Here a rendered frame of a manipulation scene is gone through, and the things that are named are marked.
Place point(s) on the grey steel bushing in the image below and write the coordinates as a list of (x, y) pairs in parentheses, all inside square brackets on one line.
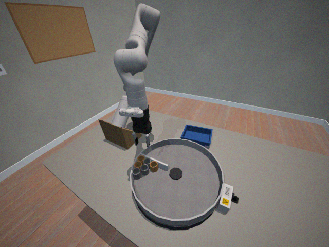
[(136, 176), (147, 162), (144, 169)]

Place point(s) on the bronze bushing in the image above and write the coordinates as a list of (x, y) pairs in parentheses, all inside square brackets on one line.
[(137, 164), (140, 158), (152, 164)]

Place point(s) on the blue crate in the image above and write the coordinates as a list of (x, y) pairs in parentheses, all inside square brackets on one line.
[(197, 134)]

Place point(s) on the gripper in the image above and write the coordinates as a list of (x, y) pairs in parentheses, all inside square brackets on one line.
[(138, 110)]

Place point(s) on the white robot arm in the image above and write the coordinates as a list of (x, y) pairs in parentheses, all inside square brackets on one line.
[(134, 57)]

